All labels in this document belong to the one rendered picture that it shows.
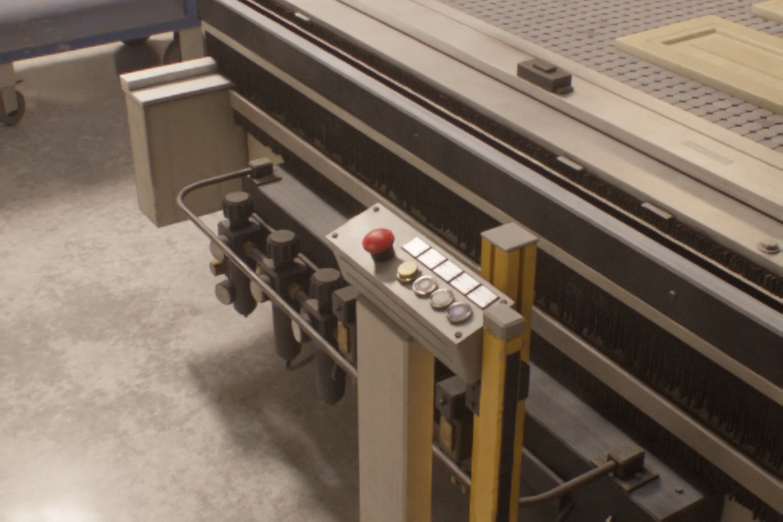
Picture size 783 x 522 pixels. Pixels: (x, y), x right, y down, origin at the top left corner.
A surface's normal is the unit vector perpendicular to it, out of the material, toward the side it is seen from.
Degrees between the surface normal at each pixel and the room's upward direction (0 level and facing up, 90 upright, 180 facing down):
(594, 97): 0
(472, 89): 0
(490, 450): 90
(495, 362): 90
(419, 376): 90
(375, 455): 90
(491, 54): 0
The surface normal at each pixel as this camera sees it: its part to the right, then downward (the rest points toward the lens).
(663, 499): 0.00, -0.88
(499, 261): -0.84, 0.26
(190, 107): 0.55, 0.40
